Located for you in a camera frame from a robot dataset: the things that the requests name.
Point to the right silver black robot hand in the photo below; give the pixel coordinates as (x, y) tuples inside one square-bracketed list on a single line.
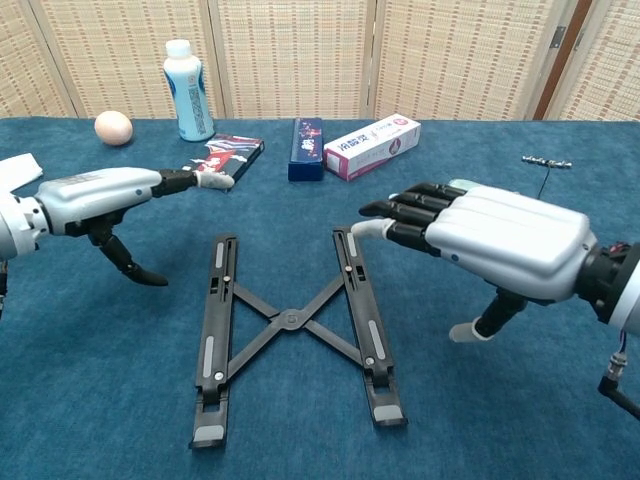
[(510, 240)]

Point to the black screen hinge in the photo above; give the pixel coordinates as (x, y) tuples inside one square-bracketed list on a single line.
[(558, 36), (579, 40)]

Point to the white blue plastic bottle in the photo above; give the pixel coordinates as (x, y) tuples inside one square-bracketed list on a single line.
[(190, 100)]

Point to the white pink toothpaste box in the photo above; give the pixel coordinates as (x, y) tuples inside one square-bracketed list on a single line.
[(370, 147)]

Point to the black red card box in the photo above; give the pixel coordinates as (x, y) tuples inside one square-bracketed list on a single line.
[(240, 150)]

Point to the white cloth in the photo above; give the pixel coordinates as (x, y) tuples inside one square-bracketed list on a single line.
[(17, 167)]

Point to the dark blue narrow box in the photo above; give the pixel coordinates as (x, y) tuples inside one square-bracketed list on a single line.
[(305, 150)]

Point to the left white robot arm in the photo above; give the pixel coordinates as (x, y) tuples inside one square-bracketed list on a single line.
[(20, 225)]

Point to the peach coloured egg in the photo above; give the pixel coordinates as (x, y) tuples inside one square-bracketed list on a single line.
[(113, 128)]

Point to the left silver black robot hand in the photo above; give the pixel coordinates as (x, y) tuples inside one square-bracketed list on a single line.
[(95, 195)]

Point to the blue tablecloth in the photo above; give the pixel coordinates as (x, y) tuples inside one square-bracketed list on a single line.
[(100, 400)]

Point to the bamboo folding screen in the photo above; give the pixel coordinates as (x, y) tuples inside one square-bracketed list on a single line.
[(300, 50)]

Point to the black folding laptop stand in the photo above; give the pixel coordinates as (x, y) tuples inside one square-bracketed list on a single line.
[(295, 318)]

